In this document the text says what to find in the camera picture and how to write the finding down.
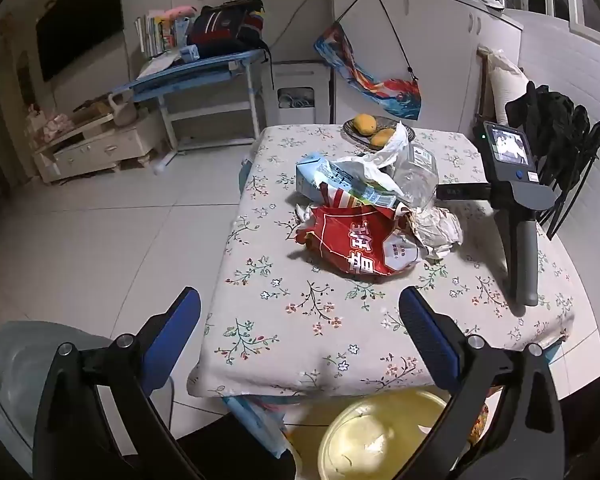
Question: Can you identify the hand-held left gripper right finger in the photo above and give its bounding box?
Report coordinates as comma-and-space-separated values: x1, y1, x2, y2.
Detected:
399, 286, 566, 480

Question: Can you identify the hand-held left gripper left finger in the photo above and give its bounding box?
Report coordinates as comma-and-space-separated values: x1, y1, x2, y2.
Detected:
32, 286, 216, 480

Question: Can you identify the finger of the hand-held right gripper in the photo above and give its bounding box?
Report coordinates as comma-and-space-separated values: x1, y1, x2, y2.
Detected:
436, 184, 491, 201

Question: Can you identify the clear plastic bag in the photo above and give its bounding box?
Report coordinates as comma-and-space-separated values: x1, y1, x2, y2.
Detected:
392, 142, 440, 208

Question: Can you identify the white paper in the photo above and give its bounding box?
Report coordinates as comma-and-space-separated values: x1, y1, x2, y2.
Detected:
412, 205, 463, 261

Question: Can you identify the white plastic bag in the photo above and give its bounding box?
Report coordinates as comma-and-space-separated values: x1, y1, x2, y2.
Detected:
330, 121, 411, 196

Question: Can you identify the yellow plastic basin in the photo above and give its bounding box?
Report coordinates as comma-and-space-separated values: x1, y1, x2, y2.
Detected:
317, 389, 453, 480

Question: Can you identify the red snack bag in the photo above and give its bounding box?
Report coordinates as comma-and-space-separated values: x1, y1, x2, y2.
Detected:
295, 202, 421, 278

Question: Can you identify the light blue drink carton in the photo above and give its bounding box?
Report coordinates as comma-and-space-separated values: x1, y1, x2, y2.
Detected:
295, 154, 401, 208

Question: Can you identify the yellow mango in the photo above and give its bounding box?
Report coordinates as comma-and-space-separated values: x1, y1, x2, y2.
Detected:
351, 115, 378, 137
370, 128, 397, 150

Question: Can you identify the wooden chair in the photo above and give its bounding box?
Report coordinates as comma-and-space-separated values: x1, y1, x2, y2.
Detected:
475, 47, 496, 131

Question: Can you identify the white pillow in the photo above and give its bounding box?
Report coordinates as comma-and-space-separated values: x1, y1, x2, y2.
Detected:
487, 50, 531, 121

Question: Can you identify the floral tablecloth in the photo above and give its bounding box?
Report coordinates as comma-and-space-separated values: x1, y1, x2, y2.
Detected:
187, 122, 578, 398

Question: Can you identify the blue checkered cloth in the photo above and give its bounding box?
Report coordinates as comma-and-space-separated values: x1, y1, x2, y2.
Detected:
222, 395, 291, 461

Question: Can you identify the dark fruit plate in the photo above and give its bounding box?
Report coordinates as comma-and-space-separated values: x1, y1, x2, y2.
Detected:
342, 116, 416, 151

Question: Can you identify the colourful hanging bag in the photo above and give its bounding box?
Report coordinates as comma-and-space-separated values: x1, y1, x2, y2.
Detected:
314, 0, 423, 121

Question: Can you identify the white cabinet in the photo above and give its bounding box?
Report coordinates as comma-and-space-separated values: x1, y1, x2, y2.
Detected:
327, 0, 523, 133

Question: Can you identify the grey plastic chair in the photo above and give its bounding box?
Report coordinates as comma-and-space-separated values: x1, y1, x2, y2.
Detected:
0, 320, 176, 476

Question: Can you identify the white box appliance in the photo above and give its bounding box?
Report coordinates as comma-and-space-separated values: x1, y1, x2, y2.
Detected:
270, 60, 333, 126

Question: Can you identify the cream television cabinet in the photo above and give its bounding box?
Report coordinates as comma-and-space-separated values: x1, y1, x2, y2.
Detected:
30, 110, 168, 183

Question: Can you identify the blue study desk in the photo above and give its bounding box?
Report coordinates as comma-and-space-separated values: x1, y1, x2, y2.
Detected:
114, 50, 271, 176

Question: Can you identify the dark striped backpack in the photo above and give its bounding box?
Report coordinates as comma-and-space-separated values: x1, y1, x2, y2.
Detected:
186, 0, 271, 56

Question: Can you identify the row of books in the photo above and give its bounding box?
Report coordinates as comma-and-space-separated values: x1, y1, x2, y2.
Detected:
135, 10, 191, 58

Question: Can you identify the black wall television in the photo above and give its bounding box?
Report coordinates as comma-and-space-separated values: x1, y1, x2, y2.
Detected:
35, 0, 126, 83

